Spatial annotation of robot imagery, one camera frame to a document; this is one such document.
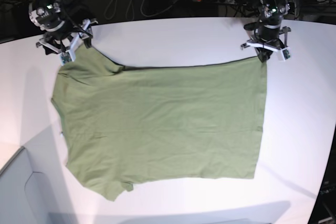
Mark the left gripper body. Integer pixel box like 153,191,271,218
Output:
240,8,291,51

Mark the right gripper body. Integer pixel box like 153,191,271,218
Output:
28,2,98,54

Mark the green T-shirt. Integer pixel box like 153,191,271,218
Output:
51,46,267,201

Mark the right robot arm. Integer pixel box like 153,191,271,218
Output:
28,0,97,58

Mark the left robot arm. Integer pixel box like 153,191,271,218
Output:
240,0,291,62

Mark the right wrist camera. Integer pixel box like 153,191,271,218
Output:
59,50,76,66

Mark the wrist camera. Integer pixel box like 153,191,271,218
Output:
277,47,291,62
59,50,76,66

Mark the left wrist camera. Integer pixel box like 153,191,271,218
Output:
277,47,291,62

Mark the grey cable on floor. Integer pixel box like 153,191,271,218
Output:
76,0,182,20

